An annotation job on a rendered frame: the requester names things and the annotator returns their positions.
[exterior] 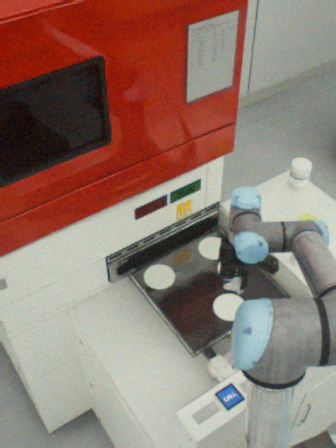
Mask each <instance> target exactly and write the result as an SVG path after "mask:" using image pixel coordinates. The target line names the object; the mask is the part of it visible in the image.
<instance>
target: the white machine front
mask: <svg viewBox="0 0 336 448"><path fill-rule="evenodd" d="M223 166H224V156H221V157H219V158H217V159H215V160H212V161H210V162H208V163H206V164H205V165H202V166H200V167H198V168H196V169H194V170H191V171H189V172H187V173H185V174H181V175H179V176H177V177H175V178H172V179H170V180H168V181H166V182H163V183H162V184H160V185H158V186H156V187H153V188H151V189H149V190H147V191H145V192H142V193H140V194H139V195H137V196H134V197H130V198H128V199H126V200H123V201H121V202H119V203H117V204H116V205H113V206H111V207H109V208H107V209H104V210H102V211H100V212H98V213H96V214H94V215H92V216H90V217H88V218H85V219H83V220H79V221H77V222H75V223H73V224H71V225H69V226H67V227H64V228H62V229H60V230H59V231H56V232H54V233H52V234H50V235H48V236H45V237H44V238H42V239H38V240H35V241H33V242H31V243H30V244H27V245H25V246H23V247H21V248H19V249H16V250H15V251H13V252H11V253H8V254H6V255H4V256H1V257H0V322H1V323H2V325H3V328H4V330H5V332H6V335H7V337H8V338H10V339H11V337H13V336H15V335H17V334H19V333H21V332H23V331H24V330H26V329H28V328H30V327H34V326H36V325H37V324H38V323H40V322H42V321H44V320H46V319H48V318H50V317H51V316H53V315H55V314H59V313H61V312H63V311H64V310H66V309H67V308H69V307H71V306H73V305H75V304H77V303H79V302H81V301H82V300H86V299H88V298H89V297H91V296H93V295H95V294H97V293H99V292H100V291H102V290H104V289H106V288H108V287H110V286H112V285H114V284H111V283H110V281H109V276H108V268H107V257H108V256H110V255H112V254H114V253H116V252H117V251H119V250H121V249H123V248H125V247H128V246H130V245H132V244H134V243H136V242H137V243H138V242H139V241H141V240H143V239H145V238H147V237H149V236H151V235H153V234H155V233H157V232H159V231H161V230H162V229H164V228H166V227H168V226H170V225H172V224H174V223H176V222H178V221H180V220H184V219H185V218H188V217H190V216H192V215H194V214H196V213H198V212H200V211H202V210H204V209H206V208H208V207H209V206H211V205H212V206H213V205H214V204H215V203H218V209H217V210H218V211H219V203H220V197H221V187H222V176H223ZM197 181H200V190H198V191H196V192H194V193H192V194H190V195H188V196H185V197H182V198H180V199H178V200H176V201H174V202H172V194H173V193H175V192H177V191H179V190H181V189H183V188H185V187H187V186H189V185H191V184H193V183H195V182H197ZM164 196H166V205H165V206H163V207H162V208H160V209H158V210H156V211H154V212H152V213H150V214H147V215H145V216H143V217H141V218H139V219H138V220H137V213H136V210H138V209H139V208H141V207H143V206H146V205H148V204H150V203H152V202H154V201H156V200H158V199H161V198H162V197H164ZM190 198H191V214H190V215H188V216H186V217H185V201H186V200H188V199H190ZM183 202H184V218H183V219H180V220H177V205H179V204H181V203H183ZM214 221H215V219H213V220H209V221H208V222H206V223H204V224H202V225H200V226H198V227H196V228H194V229H192V230H190V231H188V232H186V233H185V234H183V235H181V236H179V237H177V238H175V239H173V240H171V241H169V242H167V243H164V244H162V245H161V246H159V247H157V248H155V249H153V250H151V251H149V252H147V253H145V254H143V255H141V256H139V257H138V258H136V259H134V260H132V261H130V262H128V263H126V264H122V265H120V266H118V268H117V271H120V270H122V269H124V268H126V267H128V266H130V265H134V264H136V263H138V262H139V261H141V260H143V259H144V258H146V257H148V256H150V255H152V254H154V253H156V252H158V251H160V250H162V249H163V248H165V247H167V246H169V245H171V244H173V243H177V242H179V241H181V240H183V239H185V238H186V237H188V236H190V235H192V234H194V233H196V232H197V231H199V230H201V229H203V228H205V227H207V226H208V225H210V224H212V223H213V222H214Z"/></svg>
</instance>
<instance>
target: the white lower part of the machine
mask: <svg viewBox="0 0 336 448"><path fill-rule="evenodd" d="M77 304H78V303H77ZM77 304H75V305H77ZM75 305H73V306H75ZM73 306H71V307H73ZM71 307H69V308H71ZM69 308H67V309H69ZM67 309H66V310H67ZM66 310H64V311H63V312H61V313H59V314H55V315H53V316H51V317H50V318H48V319H46V320H44V321H42V322H40V323H38V324H37V325H36V326H34V327H30V328H28V329H26V330H24V331H23V332H21V333H19V334H17V335H15V336H13V337H11V339H10V338H8V337H7V335H6V332H5V330H4V328H3V327H1V325H0V340H1V342H2V344H3V346H4V348H5V350H6V352H7V353H8V355H9V357H10V359H11V361H12V362H13V364H14V366H15V368H16V371H17V373H18V375H19V377H20V379H21V381H22V383H23V384H24V386H25V388H26V390H27V392H28V394H29V396H30V397H31V398H32V400H33V403H34V405H35V406H36V410H37V412H38V413H39V415H40V417H41V419H42V421H43V423H44V425H45V426H46V428H47V430H48V432H49V433H51V432H53V431H55V430H56V429H58V428H61V427H63V426H65V425H66V424H68V422H70V421H72V420H73V419H75V418H77V417H80V416H82V414H84V413H85V412H87V411H89V410H90V409H92V405H91V401H90V397H89V393H88V390H87V386H86V382H85V378H84V374H83V370H82V366H81V363H80V359H79V355H78V351H77V348H76V344H75V340H74V336H73V333H72V329H71V325H70V321H69V317H68V313H67V311H66Z"/></svg>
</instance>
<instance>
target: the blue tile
mask: <svg viewBox="0 0 336 448"><path fill-rule="evenodd" d="M217 396H219V397H220V399H221V400H222V401H223V403H224V404H225V405H226V406H227V408H231V407H232V406H233V405H234V404H236V403H237V402H239V401H240V400H241V399H242V398H241V396H240V395H239V394H237V392H236V391H235V389H234V387H233V386H232V385H231V386H229V387H228V388H226V389H225V390H223V391H222V392H220V393H219V394H217Z"/></svg>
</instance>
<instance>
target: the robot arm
mask: <svg viewBox="0 0 336 448"><path fill-rule="evenodd" d="M261 206H262V196H261V194H260V192H259V191H258V190H256V189H254V188H252V187H240V188H237V189H236V190H234V191H233V193H232V196H231V200H230V209H229V226H228V235H221V244H220V247H219V255H218V261H220V263H221V264H220V270H219V272H220V276H219V279H224V280H226V281H229V282H231V283H228V284H225V285H224V287H225V288H226V289H228V290H233V291H237V294H241V293H243V292H244V291H245V290H246V285H247V279H248V276H249V273H250V263H252V264H254V265H256V266H258V267H260V268H261V269H263V270H265V271H266V272H268V273H270V274H272V275H274V274H275V273H276V272H277V271H279V270H280V269H279V260H278V259H276V258H274V257H273V256H271V255H269V254H267V253H293V254H294V257H295V259H296V260H297V262H298V264H299V269H300V271H301V273H302V275H303V277H304V279H305V281H306V283H307V285H308V287H309V290H310V292H311V295H312V297H305V298H275V299H267V298H262V299H260V300H251V301H245V302H242V303H241V304H240V305H239V306H238V308H237V311H236V314H235V318H234V322H233V330H232V335H233V337H232V357H233V363H234V365H235V367H237V368H238V369H240V370H241V372H242V374H243V376H244V377H245V378H246V380H248V390H247V411H246V432H245V448H289V442H290V433H291V424H292V414H293V406H294V397H295V387H296V386H298V384H299V383H300V382H301V381H302V380H303V378H304V376H305V373H306V367H330V366H336V259H335V257H334V256H333V255H332V254H331V252H330V250H329V229H328V225H327V223H326V222H325V221H323V220H291V221H263V220H262V217H261Z"/></svg>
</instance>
